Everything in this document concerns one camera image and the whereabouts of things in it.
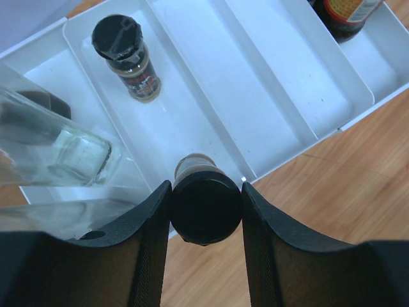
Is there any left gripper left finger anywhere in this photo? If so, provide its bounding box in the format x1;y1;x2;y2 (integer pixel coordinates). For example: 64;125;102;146
1;181;172;306

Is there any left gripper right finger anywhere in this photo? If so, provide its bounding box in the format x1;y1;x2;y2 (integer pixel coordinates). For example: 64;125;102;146
242;183;408;306

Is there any small black lid jar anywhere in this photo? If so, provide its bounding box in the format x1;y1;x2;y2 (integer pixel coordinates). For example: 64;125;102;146
169;153;243;246

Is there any clear oil bottle gold spout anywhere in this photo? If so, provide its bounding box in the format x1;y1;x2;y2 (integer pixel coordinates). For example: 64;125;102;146
1;65;122;187

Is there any oil bottle dark sauce back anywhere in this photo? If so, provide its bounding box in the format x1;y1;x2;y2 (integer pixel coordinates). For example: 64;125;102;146
18;91;72;120

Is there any black label spice shaker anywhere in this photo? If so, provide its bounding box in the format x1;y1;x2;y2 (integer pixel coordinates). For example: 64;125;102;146
91;14;162;103

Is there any white compartment tray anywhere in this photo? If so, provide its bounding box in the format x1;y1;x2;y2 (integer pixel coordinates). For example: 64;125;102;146
0;0;409;240

